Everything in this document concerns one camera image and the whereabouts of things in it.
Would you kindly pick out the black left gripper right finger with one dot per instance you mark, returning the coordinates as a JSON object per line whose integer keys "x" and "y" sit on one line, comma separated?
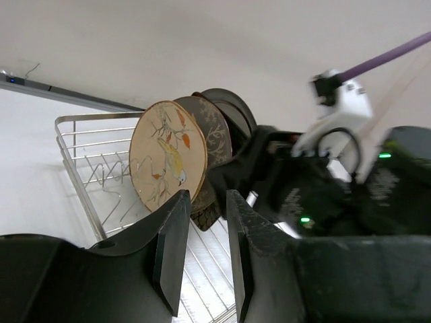
{"x": 278, "y": 278}

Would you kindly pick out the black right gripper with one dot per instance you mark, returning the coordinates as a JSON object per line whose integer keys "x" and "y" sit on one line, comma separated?
{"x": 394, "y": 199}

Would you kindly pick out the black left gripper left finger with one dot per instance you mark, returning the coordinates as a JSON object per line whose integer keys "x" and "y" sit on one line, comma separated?
{"x": 133, "y": 276}

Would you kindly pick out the cream plate brown rim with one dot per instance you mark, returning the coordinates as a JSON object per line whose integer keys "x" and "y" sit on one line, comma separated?
{"x": 234, "y": 108}

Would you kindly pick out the grey round deer plate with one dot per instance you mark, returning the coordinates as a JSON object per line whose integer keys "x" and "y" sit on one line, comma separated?
{"x": 219, "y": 148}

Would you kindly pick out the cream round bird plate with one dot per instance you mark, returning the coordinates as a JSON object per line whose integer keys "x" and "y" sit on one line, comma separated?
{"x": 167, "y": 153}

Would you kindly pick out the metal wire dish rack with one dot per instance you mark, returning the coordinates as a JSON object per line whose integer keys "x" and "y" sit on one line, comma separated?
{"x": 95, "y": 151}

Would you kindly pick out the aluminium table edge rail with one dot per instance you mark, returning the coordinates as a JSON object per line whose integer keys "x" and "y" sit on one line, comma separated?
{"x": 42, "y": 90}

